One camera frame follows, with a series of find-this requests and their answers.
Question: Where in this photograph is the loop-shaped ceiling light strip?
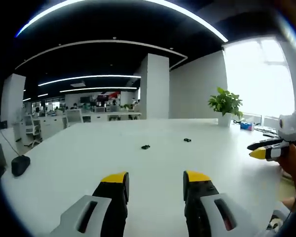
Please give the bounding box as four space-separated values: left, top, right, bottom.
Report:
14 39 188 70

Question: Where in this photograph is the person's right hand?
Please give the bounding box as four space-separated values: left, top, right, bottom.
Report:
277 143 296 179

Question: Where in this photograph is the thin black cable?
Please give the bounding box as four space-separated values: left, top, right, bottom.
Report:
0 127 23 158

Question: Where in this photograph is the white office desk row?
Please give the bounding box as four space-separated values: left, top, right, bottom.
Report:
82 111 142 122

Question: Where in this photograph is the bright curved ceiling light strip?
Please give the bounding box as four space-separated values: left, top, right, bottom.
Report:
16 0 229 43

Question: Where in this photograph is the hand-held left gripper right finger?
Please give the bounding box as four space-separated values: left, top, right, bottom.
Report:
183 170 252 237

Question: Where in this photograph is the green plant in white pot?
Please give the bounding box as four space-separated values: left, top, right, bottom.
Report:
208 86 244 127

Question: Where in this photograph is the black pouch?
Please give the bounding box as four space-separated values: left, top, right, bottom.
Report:
11 155 31 177

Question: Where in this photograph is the long straight ceiling light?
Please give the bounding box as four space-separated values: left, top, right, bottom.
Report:
38 75 142 87

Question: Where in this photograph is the short straight ceiling light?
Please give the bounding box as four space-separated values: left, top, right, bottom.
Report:
59 86 139 94

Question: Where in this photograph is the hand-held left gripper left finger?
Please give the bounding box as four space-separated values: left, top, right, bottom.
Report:
49 171 130 237

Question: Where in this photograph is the red white wall banner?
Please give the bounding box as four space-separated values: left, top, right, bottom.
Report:
102 91 120 100

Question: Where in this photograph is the grey office chair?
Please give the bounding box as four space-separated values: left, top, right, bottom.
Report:
65 109 84 128

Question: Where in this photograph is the white mesh office chair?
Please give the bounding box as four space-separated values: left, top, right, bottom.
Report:
22 114 43 148

